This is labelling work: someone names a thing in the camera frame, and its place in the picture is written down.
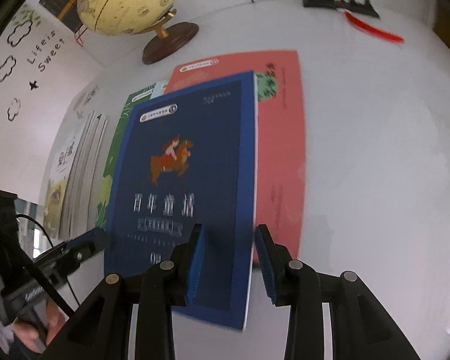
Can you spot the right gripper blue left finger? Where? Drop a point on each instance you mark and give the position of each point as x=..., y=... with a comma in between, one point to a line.
x=188, y=259

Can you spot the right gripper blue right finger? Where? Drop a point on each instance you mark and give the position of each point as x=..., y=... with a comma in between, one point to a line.
x=273, y=260

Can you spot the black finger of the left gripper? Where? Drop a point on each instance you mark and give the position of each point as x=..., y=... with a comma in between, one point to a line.
x=88, y=244

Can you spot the yellow meadow rabbit book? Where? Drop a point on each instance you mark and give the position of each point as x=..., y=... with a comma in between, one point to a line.
x=62, y=161

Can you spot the navy fairy tale horse book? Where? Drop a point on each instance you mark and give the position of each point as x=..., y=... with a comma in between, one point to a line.
x=187, y=158

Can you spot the salmon red poetry book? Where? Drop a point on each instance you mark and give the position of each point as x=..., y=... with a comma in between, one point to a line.
x=280, y=132

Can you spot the green yellow flower book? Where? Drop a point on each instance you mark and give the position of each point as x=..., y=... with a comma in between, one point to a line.
x=143, y=95

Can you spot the yellow desk globe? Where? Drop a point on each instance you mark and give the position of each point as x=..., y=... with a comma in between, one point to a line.
x=134, y=17

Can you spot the red tassel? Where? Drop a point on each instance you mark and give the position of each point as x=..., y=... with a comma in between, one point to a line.
x=372, y=31

